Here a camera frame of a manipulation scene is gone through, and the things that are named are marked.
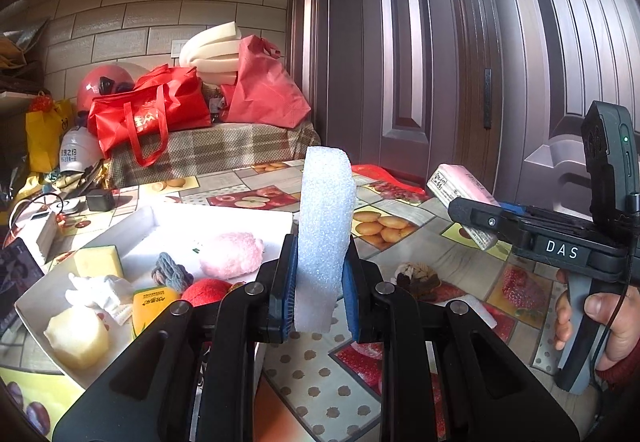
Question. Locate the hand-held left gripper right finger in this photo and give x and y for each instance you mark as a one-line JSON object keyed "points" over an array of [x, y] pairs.
{"points": [[350, 292]]}

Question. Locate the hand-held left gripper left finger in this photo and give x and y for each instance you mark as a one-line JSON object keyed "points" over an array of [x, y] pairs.
{"points": [[290, 282]]}

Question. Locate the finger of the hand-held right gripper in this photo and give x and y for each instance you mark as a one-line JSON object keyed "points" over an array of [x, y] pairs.
{"points": [[511, 208], [480, 221]]}

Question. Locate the pink tissue pack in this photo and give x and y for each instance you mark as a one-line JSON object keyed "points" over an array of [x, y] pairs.
{"points": [[460, 184]]}

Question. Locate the white foam piece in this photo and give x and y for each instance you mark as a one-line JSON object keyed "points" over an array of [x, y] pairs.
{"points": [[325, 222]]}

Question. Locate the white cardboard tray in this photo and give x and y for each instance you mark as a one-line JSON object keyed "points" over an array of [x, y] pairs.
{"points": [[170, 222]]}

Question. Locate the person's right forearm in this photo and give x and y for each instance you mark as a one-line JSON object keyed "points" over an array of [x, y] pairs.
{"points": [[625, 372]]}

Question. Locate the person's right hand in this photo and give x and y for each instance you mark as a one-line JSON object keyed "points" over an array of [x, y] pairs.
{"points": [[620, 322]]}

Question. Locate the pink plush peach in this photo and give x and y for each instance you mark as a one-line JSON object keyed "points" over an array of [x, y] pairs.
{"points": [[230, 254]]}

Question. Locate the red ball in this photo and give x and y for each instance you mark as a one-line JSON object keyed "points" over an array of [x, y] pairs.
{"points": [[205, 294]]}

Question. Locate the white paper piece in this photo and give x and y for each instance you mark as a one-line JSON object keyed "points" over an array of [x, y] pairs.
{"points": [[475, 314]]}

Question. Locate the red plastic bag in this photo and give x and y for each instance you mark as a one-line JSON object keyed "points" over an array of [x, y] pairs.
{"points": [[380, 171]]}

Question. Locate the black door bolt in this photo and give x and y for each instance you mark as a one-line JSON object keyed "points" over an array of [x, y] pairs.
{"points": [[488, 96]]}

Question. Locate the grey blue scrunchie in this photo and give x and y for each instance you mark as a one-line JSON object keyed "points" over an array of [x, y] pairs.
{"points": [[170, 269]]}

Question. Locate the orange packet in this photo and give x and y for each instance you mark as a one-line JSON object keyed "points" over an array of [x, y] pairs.
{"points": [[150, 309]]}

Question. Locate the plaid covered box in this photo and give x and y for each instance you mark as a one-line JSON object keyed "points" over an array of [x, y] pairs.
{"points": [[225, 146]]}

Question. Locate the brown door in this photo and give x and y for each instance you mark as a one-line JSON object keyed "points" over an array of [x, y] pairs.
{"points": [[450, 46]]}

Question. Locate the red non-woven bag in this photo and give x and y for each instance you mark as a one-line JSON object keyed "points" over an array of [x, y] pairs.
{"points": [[265, 91]]}

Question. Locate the yellow green scouring sponge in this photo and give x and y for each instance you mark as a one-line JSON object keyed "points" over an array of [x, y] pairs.
{"points": [[95, 262]]}

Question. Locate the black charger block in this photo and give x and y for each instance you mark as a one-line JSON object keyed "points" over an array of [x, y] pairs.
{"points": [[100, 200]]}

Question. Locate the pale yellow octagonal sponge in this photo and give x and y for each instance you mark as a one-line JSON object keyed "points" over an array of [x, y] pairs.
{"points": [[77, 337]]}

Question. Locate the red tote bag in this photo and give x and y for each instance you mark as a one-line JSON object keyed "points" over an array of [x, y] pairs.
{"points": [[150, 111]]}

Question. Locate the rolled white foam sheet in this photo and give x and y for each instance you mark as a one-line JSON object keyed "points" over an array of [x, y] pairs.
{"points": [[210, 51]]}

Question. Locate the white box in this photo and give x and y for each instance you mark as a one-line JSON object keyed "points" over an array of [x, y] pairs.
{"points": [[45, 232]]}

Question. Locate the white helmet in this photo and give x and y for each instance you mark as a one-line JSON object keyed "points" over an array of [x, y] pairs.
{"points": [[75, 151]]}

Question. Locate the black smartphone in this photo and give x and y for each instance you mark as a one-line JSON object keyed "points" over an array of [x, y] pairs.
{"points": [[17, 277]]}

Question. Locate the red helmet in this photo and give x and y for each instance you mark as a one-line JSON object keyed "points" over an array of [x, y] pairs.
{"points": [[95, 86]]}

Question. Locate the yellow shopping bag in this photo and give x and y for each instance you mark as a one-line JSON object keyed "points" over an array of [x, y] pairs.
{"points": [[45, 131]]}

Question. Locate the brown cardboard pieces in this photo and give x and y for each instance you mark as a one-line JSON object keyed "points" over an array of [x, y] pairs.
{"points": [[15, 56]]}

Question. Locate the white wall socket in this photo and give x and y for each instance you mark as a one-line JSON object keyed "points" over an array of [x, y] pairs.
{"points": [[178, 48]]}

